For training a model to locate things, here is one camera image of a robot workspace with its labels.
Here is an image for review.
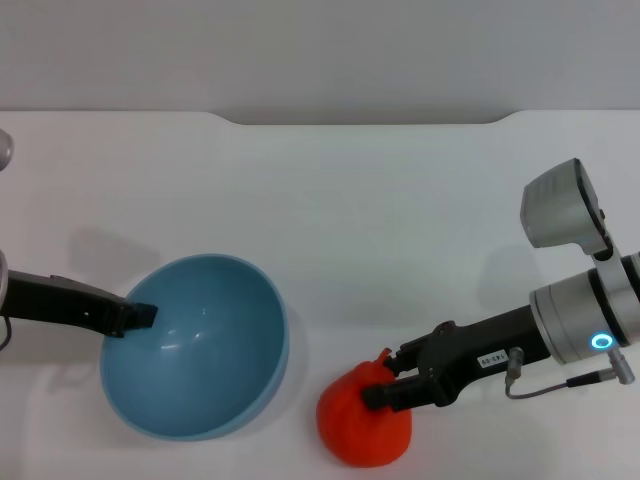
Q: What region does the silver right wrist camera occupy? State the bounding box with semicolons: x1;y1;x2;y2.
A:
519;158;617;260

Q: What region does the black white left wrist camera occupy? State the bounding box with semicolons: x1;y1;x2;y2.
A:
0;128;15;172

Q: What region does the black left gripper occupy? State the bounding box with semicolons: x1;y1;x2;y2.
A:
5;269;159;339

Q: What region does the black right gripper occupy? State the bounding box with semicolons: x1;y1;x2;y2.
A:
362;302;556;412

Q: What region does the orange fruit with stem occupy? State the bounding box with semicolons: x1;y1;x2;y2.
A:
315;348;414;469

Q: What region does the blue ceramic bowl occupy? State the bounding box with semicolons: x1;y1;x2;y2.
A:
98;253;291;442

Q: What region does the right wrist connector cable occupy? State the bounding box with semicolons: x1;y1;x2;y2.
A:
503;346;637;400

